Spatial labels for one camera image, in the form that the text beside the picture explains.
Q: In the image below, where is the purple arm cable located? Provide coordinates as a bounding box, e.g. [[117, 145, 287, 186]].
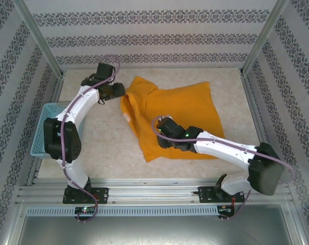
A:
[[151, 115, 295, 222], [59, 54, 122, 223]]

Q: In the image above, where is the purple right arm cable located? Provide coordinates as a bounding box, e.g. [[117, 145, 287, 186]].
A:
[[151, 115, 295, 222]]

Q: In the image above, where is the aluminium side rail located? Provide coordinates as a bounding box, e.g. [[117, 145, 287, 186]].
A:
[[25, 73, 66, 187], [240, 73, 291, 185]]

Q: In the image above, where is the orange t-shirt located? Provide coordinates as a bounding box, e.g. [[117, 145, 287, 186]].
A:
[[120, 76, 226, 163]]

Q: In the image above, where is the light blue plastic basket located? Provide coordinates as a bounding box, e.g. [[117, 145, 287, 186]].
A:
[[30, 102, 88, 160]]

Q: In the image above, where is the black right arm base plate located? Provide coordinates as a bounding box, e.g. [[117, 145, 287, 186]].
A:
[[198, 186, 246, 204]]

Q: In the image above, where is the aluminium frame post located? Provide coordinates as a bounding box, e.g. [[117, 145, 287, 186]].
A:
[[240, 0, 290, 76], [11, 0, 66, 77]]

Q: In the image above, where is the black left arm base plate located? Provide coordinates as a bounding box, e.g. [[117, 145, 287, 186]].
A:
[[62, 187, 109, 205]]

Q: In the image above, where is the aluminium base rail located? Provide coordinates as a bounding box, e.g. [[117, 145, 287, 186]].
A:
[[16, 178, 292, 205]]

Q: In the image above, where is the slotted grey cable duct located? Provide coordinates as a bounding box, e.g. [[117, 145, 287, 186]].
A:
[[25, 206, 219, 216]]

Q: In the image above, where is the grey metal shelf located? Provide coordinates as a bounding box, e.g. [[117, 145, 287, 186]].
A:
[[16, 214, 304, 245]]

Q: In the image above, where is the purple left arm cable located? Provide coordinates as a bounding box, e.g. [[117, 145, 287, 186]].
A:
[[59, 54, 122, 223]]

